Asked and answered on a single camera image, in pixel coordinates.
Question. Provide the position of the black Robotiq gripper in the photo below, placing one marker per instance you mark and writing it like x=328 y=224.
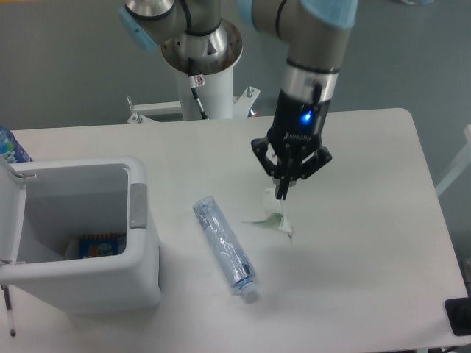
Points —
x=298 y=124

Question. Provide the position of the white paper wrapper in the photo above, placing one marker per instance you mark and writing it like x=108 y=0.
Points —
x=277 y=218

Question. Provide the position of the clear crushed plastic bottle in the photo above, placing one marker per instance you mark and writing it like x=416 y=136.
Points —
x=232 y=259

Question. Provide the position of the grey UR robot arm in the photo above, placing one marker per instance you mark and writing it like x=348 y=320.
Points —
x=317 y=34

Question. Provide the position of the white plastic trash can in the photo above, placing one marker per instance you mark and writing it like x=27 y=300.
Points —
x=47 y=206

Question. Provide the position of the blue snack packet in bin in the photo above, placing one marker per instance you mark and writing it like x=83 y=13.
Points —
x=103 y=245

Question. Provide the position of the black device at table edge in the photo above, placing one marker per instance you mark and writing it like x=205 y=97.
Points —
x=458 y=313

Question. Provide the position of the blue labelled water bottle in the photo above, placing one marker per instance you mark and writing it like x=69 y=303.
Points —
x=11 y=150

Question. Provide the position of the black and white pen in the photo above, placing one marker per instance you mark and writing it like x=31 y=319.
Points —
x=9 y=309

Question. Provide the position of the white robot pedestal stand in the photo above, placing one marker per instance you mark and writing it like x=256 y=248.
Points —
x=203 y=69

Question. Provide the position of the white frame bar right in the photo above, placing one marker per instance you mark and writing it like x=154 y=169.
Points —
x=456 y=167

